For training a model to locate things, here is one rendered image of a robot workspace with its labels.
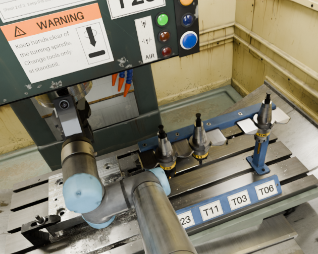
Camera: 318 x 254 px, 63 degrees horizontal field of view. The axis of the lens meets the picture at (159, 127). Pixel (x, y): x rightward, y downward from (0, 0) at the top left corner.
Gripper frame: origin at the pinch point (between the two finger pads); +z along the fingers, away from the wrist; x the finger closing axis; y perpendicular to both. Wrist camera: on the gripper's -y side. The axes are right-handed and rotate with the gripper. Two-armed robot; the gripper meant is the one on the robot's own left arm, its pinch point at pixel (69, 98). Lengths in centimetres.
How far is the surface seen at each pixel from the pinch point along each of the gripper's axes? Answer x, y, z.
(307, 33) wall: 101, 15, 21
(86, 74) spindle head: 8.5, -17.4, -21.4
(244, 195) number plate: 46, 44, -25
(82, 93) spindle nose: 4.6, -4.8, -7.3
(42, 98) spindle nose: -4.8, -6.9, -7.4
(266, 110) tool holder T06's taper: 54, 12, -18
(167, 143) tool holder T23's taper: 22.4, 11.9, -18.4
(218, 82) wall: 90, 74, 80
